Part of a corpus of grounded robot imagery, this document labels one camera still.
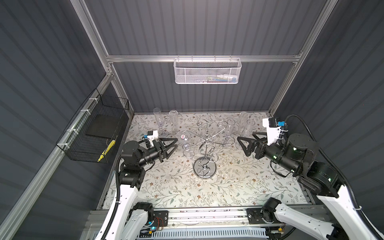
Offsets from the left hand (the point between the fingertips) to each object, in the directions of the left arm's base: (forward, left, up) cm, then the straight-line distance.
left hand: (178, 143), depth 64 cm
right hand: (-4, -27, +8) cm, 28 cm away
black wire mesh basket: (+3, +45, -2) cm, 45 cm away
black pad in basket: (+14, +38, -3) cm, 41 cm away
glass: (+30, +14, -13) cm, 36 cm away
